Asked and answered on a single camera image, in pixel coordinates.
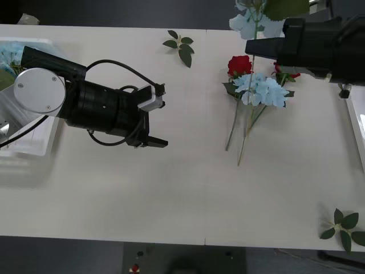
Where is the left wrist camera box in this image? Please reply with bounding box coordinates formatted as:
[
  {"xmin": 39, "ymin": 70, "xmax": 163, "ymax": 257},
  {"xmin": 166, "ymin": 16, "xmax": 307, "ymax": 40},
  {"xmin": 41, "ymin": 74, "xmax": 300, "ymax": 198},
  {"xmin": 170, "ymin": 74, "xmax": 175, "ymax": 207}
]
[{"xmin": 136, "ymin": 83, "xmax": 167, "ymax": 112}]

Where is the black stand leg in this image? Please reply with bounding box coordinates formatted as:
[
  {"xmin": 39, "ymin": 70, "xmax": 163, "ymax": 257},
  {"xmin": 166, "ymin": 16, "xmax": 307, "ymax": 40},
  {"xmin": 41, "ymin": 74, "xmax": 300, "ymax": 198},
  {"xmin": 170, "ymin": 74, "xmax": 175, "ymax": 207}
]
[{"xmin": 318, "ymin": 250, "xmax": 365, "ymax": 269}]

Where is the green leaf twig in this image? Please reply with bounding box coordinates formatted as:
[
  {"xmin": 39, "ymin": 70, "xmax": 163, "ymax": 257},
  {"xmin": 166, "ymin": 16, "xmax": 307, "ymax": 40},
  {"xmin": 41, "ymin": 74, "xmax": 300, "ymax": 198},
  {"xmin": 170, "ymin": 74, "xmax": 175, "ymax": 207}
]
[
  {"xmin": 319, "ymin": 208, "xmax": 365, "ymax": 255},
  {"xmin": 162, "ymin": 30, "xmax": 196, "ymax": 69}
]

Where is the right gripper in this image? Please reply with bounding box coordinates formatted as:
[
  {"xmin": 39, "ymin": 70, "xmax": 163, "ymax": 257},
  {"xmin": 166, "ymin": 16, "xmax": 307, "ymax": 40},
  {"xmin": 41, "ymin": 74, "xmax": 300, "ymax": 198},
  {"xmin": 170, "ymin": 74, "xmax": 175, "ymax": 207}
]
[{"xmin": 244, "ymin": 15, "xmax": 348, "ymax": 84}]

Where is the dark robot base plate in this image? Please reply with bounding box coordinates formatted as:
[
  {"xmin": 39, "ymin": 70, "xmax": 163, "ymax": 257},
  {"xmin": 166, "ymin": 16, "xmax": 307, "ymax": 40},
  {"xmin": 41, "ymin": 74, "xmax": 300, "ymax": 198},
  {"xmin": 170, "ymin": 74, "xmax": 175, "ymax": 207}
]
[{"xmin": 122, "ymin": 247, "xmax": 247, "ymax": 274}]

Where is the pale blue artificial flower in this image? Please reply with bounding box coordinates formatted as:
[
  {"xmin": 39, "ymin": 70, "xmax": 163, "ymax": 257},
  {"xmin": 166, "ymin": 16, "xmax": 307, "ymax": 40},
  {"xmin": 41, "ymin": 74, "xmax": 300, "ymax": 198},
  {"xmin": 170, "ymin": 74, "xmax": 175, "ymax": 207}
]
[
  {"xmin": 229, "ymin": 0, "xmax": 311, "ymax": 106},
  {"xmin": 0, "ymin": 45, "xmax": 25, "ymax": 90},
  {"xmin": 232, "ymin": 72, "xmax": 295, "ymax": 167}
]

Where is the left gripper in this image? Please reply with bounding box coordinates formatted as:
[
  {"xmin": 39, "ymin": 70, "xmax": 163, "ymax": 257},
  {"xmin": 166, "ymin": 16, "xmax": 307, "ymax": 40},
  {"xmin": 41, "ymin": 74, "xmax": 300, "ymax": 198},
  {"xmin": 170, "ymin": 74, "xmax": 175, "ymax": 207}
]
[{"xmin": 115, "ymin": 109, "xmax": 169, "ymax": 150}]

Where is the red artificial rose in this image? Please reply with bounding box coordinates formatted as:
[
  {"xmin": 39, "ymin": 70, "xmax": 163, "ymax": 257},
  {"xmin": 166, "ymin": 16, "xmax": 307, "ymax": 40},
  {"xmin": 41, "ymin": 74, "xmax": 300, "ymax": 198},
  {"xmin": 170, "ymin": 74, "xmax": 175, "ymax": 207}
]
[
  {"xmin": 221, "ymin": 55, "xmax": 254, "ymax": 152},
  {"xmin": 270, "ymin": 62, "xmax": 302, "ymax": 87}
]

